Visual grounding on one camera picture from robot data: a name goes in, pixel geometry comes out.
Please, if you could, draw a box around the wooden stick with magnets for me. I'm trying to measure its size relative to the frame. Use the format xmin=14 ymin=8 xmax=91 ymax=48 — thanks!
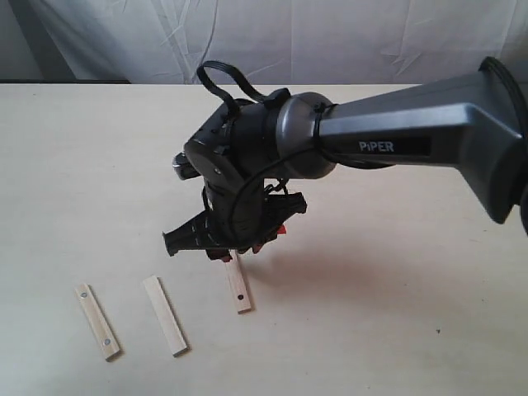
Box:
xmin=225 ymin=255 xmax=252 ymax=314

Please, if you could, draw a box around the plain wooden stick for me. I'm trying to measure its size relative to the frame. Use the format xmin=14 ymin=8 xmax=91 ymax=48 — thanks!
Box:
xmin=143 ymin=276 xmax=189 ymax=357

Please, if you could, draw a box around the white backdrop cloth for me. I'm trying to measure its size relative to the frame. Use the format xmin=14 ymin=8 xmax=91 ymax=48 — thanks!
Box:
xmin=1 ymin=1 xmax=527 ymax=85

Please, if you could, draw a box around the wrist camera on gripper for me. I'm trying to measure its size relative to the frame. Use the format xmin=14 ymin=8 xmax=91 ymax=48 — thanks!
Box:
xmin=172 ymin=152 xmax=200 ymax=181

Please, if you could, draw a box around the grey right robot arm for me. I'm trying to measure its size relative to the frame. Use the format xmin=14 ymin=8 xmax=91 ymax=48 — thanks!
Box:
xmin=163 ymin=56 xmax=527 ymax=262

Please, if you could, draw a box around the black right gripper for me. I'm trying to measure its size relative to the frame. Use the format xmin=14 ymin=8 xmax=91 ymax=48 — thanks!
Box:
xmin=163 ymin=99 xmax=307 ymax=262

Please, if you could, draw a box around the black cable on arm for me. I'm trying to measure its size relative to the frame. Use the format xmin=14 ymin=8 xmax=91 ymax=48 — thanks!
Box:
xmin=196 ymin=60 xmax=285 ymax=244

